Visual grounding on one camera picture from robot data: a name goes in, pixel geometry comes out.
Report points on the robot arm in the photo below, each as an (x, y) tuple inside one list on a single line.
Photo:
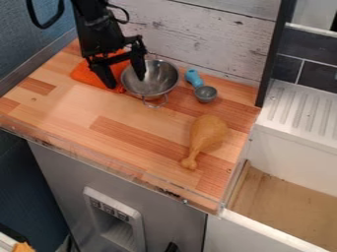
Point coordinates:
[(90, 8)]

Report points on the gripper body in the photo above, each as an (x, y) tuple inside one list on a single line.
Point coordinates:
[(102, 41)]

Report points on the silver pot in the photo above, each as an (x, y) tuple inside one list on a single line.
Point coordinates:
[(155, 80)]

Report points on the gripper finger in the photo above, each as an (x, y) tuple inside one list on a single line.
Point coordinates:
[(105, 75), (139, 65)]

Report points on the toy sink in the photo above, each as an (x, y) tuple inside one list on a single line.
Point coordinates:
[(298, 131)]

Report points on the orange cloth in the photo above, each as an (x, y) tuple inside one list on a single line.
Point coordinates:
[(85, 75)]

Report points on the yellow toy chicken drumstick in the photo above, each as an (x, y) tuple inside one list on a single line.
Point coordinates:
[(205, 133)]

